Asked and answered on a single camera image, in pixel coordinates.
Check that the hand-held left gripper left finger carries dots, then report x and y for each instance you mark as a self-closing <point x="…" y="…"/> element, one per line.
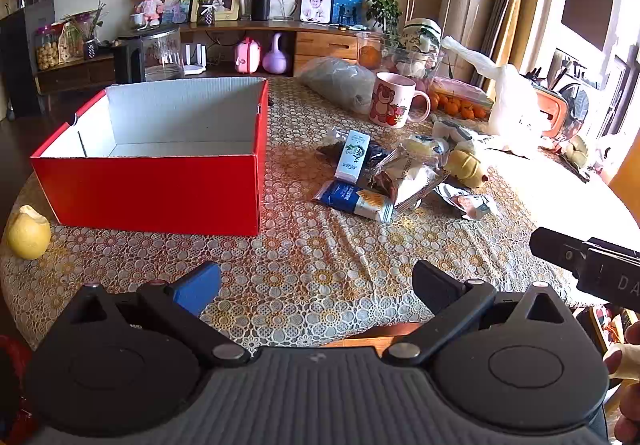
<point x="197" y="289"/>

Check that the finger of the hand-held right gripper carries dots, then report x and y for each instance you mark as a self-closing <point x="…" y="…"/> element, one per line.
<point x="555" y="247"/>

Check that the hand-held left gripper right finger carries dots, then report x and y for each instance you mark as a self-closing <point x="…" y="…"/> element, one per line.
<point x="437" y="287"/>

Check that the red cardboard box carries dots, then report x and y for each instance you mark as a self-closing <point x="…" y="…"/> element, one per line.
<point x="150" y="190"/>

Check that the brown white snack packet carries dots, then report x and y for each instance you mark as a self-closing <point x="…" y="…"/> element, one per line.
<point x="405" y="180"/>

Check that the yellow plush toy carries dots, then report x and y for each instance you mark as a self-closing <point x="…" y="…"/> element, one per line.
<point x="462" y="165"/>

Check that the blue cracker packet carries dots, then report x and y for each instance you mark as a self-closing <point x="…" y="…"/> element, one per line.
<point x="345" y="197"/>

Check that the person's right hand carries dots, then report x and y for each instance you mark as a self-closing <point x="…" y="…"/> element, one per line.
<point x="625" y="362"/>

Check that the crumpled printed packet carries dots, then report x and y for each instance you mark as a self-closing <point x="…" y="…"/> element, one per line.
<point x="467" y="204"/>

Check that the orange container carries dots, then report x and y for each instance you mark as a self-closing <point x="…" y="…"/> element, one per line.
<point x="552" y="107"/>

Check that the round bun in wrapper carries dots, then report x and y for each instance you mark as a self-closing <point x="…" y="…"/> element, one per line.
<point x="425" y="145"/>

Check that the dark plastic packet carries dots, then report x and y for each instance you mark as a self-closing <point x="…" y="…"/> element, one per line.
<point x="381" y="154"/>

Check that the white plastic bag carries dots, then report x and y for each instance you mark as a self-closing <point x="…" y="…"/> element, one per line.
<point x="515" y="100"/>

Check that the white wrapped packet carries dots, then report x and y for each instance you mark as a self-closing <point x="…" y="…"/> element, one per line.
<point x="452" y="131"/>

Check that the bag of tangerines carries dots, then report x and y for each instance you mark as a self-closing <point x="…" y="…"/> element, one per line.
<point x="457" y="100"/>

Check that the yellow lemon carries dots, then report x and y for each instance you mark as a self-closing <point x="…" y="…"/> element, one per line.
<point x="27" y="235"/>

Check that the white bear mug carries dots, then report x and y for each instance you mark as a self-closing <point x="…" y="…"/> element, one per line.
<point x="392" y="100"/>

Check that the glass bowl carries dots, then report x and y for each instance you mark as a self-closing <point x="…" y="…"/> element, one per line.
<point x="415" y="62"/>

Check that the white router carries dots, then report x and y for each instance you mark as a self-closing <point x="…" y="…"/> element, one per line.
<point x="195" y="60"/>

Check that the grey plastic bag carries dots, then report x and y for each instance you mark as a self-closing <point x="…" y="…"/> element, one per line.
<point x="335" y="77"/>

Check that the glass electric kettle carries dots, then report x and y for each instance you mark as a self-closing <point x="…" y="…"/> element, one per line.
<point x="160" y="55"/>

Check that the pink toy case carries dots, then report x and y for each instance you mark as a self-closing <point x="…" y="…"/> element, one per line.
<point x="247" y="56"/>

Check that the orange fruit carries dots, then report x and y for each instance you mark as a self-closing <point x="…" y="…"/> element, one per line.
<point x="370" y="58"/>

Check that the purple gourd vase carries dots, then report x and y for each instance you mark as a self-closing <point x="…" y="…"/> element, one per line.
<point x="275" y="59"/>

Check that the green white ceramic jar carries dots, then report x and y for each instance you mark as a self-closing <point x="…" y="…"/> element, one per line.
<point x="422" y="32"/>

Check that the clear glass cup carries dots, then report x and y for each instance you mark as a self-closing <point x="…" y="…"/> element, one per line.
<point x="370" y="40"/>

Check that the plant in dark vase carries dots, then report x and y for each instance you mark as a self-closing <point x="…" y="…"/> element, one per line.
<point x="90" y="45"/>

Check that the wooden television cabinet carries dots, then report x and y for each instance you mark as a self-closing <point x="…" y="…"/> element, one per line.
<point x="325" y="45"/>

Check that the snack jar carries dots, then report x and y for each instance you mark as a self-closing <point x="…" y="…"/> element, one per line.
<point x="47" y="50"/>

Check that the small photo card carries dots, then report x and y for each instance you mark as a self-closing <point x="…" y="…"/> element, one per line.
<point x="176" y="5"/>

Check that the clear bottle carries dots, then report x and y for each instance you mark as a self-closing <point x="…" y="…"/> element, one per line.
<point x="246" y="2"/>

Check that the black speaker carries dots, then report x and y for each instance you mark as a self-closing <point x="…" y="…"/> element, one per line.
<point x="260" y="5"/>

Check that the pink pig doll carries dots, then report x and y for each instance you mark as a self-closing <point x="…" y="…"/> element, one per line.
<point x="150" y="0"/>

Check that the black shelf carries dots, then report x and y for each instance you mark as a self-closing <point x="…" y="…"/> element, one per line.
<point x="25" y="50"/>

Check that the blue picture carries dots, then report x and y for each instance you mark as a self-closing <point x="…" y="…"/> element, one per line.
<point x="347" y="2"/>

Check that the baby photo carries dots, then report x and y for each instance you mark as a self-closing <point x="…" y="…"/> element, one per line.
<point x="316" y="6"/>

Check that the pale yellow photo frame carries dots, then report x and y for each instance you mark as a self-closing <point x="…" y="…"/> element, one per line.
<point x="227" y="0"/>

